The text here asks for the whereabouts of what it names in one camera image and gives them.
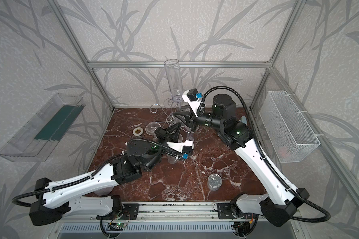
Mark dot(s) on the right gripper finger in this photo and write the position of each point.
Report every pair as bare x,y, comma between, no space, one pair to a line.
182,124
182,115

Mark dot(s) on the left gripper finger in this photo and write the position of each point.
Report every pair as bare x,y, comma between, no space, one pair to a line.
175,137
173,129

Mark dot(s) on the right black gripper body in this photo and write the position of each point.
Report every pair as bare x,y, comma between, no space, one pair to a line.
190,118

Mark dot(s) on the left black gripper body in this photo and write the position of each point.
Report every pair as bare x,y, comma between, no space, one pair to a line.
163,135

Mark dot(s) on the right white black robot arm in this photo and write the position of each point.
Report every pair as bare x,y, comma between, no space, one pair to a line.
282,198

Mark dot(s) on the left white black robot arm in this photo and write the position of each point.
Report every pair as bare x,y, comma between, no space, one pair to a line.
53,200

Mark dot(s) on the white tape roll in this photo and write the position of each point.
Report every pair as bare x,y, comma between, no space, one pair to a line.
138,131

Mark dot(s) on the green mat in tray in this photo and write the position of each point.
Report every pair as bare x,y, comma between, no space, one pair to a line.
60,123

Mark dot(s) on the silver wire wine glass rack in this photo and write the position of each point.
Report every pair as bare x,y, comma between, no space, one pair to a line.
170,118

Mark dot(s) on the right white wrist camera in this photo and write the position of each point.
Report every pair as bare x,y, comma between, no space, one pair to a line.
193,98

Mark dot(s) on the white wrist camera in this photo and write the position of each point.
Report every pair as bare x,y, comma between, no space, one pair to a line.
193,98
186,153

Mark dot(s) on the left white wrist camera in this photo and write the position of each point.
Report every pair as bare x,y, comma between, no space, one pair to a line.
186,153

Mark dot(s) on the aluminium frame crossbar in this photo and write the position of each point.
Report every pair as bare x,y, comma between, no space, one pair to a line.
183,64

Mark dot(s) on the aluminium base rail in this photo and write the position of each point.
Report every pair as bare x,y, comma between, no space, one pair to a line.
158,217

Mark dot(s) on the white wire mesh basket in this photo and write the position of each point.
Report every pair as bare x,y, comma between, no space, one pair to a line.
289,132

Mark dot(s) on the clear plastic wall tray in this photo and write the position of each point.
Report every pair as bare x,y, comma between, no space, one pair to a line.
22,147

